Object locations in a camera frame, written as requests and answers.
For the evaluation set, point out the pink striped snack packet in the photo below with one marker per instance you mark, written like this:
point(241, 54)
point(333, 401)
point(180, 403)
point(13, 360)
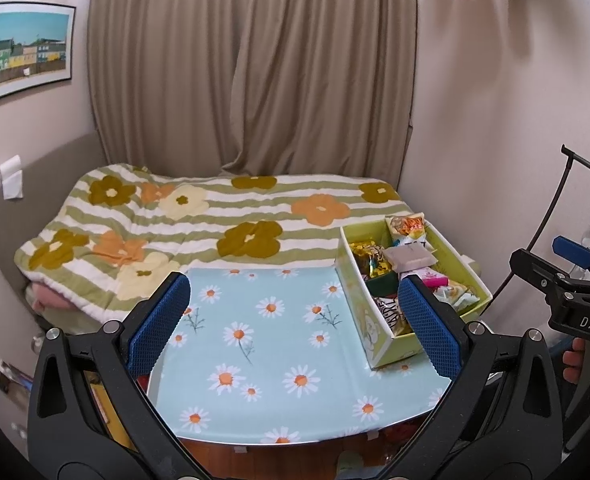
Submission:
point(432, 279)

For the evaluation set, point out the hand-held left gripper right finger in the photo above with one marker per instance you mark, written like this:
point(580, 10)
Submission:
point(427, 332)

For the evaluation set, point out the person's right hand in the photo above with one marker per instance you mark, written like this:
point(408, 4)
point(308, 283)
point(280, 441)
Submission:
point(572, 360)

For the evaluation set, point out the pink folded cloth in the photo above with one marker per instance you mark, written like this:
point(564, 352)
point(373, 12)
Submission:
point(50, 300)

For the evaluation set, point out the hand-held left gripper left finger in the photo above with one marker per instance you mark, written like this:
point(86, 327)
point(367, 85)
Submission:
point(157, 332)

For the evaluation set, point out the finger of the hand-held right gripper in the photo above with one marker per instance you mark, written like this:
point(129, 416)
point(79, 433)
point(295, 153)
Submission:
point(532, 267)
point(572, 252)

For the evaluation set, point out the white packet black lettering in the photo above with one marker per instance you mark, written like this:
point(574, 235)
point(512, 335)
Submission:
point(420, 246)

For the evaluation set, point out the beige curtain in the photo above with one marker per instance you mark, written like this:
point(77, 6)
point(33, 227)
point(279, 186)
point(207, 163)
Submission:
point(250, 60)

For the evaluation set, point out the orange striped snack packet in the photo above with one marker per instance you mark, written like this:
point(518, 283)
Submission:
point(407, 227)

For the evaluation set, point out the green cardboard box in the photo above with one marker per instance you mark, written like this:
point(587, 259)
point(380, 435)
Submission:
point(360, 320)

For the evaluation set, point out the daisy print tablecloth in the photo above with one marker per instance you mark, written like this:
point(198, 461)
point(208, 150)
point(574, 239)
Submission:
point(275, 350)

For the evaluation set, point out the grey padded headboard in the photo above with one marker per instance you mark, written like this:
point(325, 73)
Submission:
point(40, 175)

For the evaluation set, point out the black white lettered packet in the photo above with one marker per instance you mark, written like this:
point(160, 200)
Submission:
point(387, 310)

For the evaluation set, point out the gold snack packet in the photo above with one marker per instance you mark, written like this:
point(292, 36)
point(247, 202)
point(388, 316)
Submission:
point(370, 255)

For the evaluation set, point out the yellow pink box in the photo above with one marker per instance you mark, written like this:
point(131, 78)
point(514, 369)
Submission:
point(106, 410)

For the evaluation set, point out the white paper sheet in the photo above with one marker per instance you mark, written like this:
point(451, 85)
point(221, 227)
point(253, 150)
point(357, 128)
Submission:
point(11, 177)

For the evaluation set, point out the flower striped blanket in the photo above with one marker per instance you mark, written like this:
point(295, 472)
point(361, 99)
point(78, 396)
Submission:
point(200, 210)

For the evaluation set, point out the framed wall poster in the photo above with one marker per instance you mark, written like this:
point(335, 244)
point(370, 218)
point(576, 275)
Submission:
point(25, 50)

